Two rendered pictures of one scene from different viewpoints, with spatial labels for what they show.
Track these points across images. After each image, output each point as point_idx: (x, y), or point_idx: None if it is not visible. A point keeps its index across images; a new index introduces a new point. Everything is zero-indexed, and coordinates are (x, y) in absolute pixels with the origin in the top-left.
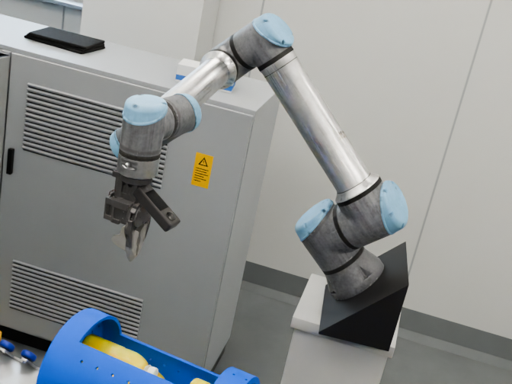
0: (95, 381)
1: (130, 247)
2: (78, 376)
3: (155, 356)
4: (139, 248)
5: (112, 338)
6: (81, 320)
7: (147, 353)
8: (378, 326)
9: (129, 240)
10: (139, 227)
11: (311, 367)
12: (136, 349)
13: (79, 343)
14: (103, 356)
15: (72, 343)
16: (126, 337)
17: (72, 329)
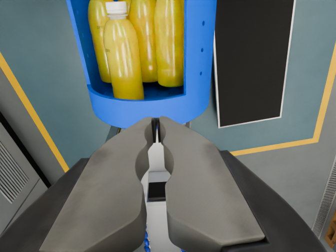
0: (209, 41)
1: (230, 153)
2: (208, 65)
3: (79, 29)
4: (134, 133)
5: (94, 90)
6: (157, 117)
7: (82, 41)
8: None
9: (272, 189)
10: (122, 241)
11: None
12: (86, 58)
13: (187, 93)
14: (190, 53)
15: (190, 100)
16: (88, 75)
17: (176, 114)
